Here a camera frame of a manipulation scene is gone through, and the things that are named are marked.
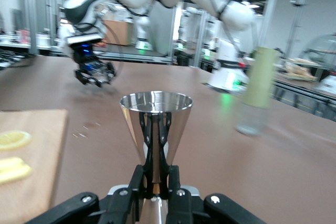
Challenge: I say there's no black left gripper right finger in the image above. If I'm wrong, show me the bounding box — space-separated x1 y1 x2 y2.
166 165 266 224

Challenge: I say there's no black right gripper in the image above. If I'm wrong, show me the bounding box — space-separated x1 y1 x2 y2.
73 47 117 88

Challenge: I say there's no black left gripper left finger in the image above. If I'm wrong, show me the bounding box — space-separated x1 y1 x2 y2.
26 165 145 224

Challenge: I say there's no small clear glass cup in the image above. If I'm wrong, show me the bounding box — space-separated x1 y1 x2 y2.
88 68 110 83

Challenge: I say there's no steel jigger measuring cup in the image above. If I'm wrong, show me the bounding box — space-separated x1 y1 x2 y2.
119 90 194 224

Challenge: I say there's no brown cardboard box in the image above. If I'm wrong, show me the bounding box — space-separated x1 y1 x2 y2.
101 19 133 47

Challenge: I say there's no brown table cover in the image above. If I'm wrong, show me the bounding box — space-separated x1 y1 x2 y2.
0 55 336 224

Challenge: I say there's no wooden cutting board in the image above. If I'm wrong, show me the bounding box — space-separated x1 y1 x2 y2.
0 108 69 224

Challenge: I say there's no yellow plastic knife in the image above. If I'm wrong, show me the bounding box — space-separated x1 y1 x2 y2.
0 164 33 185

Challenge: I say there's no lemon slice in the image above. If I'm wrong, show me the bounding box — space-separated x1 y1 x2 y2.
0 130 33 152

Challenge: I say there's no green sleeved glass bottle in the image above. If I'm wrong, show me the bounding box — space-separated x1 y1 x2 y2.
235 46 279 136

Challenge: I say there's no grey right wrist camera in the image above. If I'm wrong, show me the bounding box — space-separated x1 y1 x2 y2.
65 34 103 49

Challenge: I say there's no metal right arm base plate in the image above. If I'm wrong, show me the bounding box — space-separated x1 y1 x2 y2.
201 81 250 96

